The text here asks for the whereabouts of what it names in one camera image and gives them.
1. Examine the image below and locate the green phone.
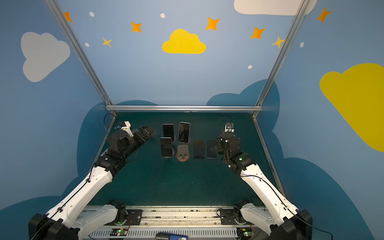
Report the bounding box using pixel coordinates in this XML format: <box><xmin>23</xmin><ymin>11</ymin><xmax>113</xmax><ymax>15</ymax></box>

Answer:
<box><xmin>160</xmin><ymin>137</ymin><xmax>174</xmax><ymax>158</ymax></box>

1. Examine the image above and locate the wooden round phone stand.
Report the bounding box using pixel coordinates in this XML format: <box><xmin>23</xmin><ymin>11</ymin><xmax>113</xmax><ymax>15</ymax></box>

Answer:
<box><xmin>176</xmin><ymin>145</ymin><xmax>191</xmax><ymax>162</ymax></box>

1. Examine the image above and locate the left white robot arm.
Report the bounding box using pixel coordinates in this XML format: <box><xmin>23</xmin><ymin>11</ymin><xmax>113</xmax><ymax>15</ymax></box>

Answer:
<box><xmin>28</xmin><ymin>122</ymin><xmax>156</xmax><ymax>240</ymax></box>

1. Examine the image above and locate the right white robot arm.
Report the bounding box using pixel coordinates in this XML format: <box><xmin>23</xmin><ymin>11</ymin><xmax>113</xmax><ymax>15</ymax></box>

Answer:
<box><xmin>217</xmin><ymin>132</ymin><xmax>313</xmax><ymax>240</ymax></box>

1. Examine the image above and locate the pink phone back left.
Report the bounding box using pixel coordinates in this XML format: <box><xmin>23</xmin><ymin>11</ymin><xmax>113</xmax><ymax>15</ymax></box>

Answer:
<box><xmin>163</xmin><ymin>124</ymin><xmax>175</xmax><ymax>142</ymax></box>

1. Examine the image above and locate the blue black tool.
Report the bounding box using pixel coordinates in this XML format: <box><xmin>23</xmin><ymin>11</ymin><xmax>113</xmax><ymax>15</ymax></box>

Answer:
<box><xmin>155</xmin><ymin>233</ymin><xmax>189</xmax><ymax>240</ymax></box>

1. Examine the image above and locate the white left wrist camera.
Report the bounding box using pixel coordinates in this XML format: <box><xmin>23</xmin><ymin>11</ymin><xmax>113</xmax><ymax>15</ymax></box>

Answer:
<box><xmin>117</xmin><ymin>121</ymin><xmax>134</xmax><ymax>138</ymax></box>

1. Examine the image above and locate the horizontal aluminium frame bar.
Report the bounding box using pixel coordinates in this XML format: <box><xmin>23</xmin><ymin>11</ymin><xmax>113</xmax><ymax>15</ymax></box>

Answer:
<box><xmin>106</xmin><ymin>105</ymin><xmax>263</xmax><ymax>112</ymax></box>

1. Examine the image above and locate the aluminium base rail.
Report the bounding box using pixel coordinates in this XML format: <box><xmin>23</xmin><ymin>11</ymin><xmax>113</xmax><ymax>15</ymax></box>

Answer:
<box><xmin>85</xmin><ymin>206</ymin><xmax>276</xmax><ymax>240</ymax></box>

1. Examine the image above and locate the left aluminium frame post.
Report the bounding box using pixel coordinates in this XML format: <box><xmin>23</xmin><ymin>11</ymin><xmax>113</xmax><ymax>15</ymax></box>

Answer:
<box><xmin>45</xmin><ymin>0</ymin><xmax>113</xmax><ymax>108</ymax></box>

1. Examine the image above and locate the aluminium frame post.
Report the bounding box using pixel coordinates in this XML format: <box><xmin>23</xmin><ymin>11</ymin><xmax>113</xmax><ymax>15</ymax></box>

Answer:
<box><xmin>252</xmin><ymin>0</ymin><xmax>311</xmax><ymax>120</ymax></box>
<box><xmin>45</xmin><ymin>0</ymin><xmax>113</xmax><ymax>108</ymax></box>

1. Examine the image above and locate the right aluminium frame post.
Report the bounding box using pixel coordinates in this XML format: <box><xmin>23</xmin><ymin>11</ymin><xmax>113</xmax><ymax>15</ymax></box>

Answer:
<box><xmin>252</xmin><ymin>0</ymin><xmax>311</xmax><ymax>120</ymax></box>

